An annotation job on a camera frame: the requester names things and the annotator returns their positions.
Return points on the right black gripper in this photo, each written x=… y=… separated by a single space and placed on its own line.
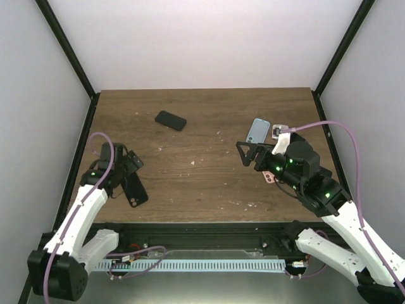
x=264 y=151

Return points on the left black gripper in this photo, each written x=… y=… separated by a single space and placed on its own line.
x=136 y=159

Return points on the black phone case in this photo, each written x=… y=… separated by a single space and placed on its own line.
x=134 y=190

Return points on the black phone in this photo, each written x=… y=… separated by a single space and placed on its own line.
x=170 y=120

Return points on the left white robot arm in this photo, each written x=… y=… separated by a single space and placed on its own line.
x=62 y=267

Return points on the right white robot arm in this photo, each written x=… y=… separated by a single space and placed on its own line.
x=376 y=270

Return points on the light blue phone case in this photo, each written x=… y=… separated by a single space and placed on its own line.
x=258 y=131

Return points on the pink phone case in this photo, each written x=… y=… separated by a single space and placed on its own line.
x=269 y=177

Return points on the light blue slotted strip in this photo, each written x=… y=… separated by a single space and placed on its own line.
x=176 y=265

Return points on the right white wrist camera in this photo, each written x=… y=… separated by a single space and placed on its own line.
x=280 y=134

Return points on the black front rail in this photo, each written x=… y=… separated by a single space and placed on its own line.
x=263 y=236

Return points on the left black frame post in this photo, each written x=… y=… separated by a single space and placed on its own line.
x=58 y=32

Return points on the black frame post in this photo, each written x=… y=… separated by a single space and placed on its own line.
x=58 y=32
x=349 y=35

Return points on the right black frame post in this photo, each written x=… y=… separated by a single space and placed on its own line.
x=349 y=35

